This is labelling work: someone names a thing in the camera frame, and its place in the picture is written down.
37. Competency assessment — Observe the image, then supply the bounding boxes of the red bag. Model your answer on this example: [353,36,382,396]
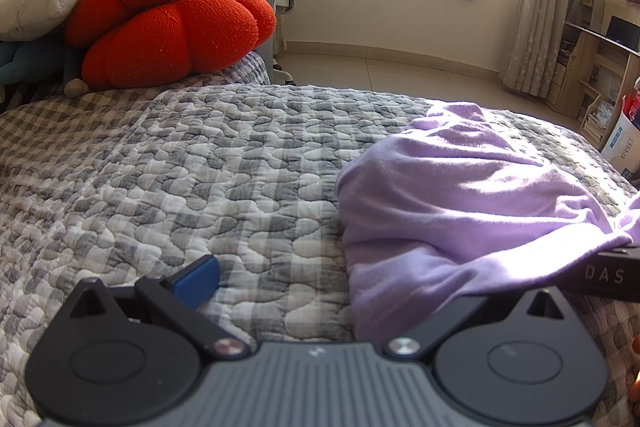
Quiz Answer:
[625,77,640,128]

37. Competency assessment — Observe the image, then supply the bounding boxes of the black monitor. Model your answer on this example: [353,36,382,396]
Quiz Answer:
[606,16,637,46]

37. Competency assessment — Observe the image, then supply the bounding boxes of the grey checked quilt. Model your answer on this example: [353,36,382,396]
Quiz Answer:
[0,52,640,427]

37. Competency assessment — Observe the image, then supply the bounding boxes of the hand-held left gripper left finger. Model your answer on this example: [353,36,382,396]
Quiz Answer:
[64,255,252,360]

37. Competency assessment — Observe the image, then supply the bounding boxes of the wooden shelf unit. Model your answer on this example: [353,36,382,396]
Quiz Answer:
[547,0,640,148]

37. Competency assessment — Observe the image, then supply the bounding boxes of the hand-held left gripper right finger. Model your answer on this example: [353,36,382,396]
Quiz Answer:
[384,286,583,360]

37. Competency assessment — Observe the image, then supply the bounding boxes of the white cardboard box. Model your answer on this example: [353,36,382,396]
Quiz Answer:
[600,94,640,178]

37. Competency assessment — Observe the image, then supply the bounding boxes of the lilac pants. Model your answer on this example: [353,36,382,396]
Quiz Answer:
[336,103,640,343]

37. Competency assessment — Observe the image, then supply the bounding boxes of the blue plush toy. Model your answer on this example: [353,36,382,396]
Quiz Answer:
[0,39,96,98]

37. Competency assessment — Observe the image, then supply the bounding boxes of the beige patterned curtain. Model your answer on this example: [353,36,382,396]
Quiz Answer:
[500,0,601,98]

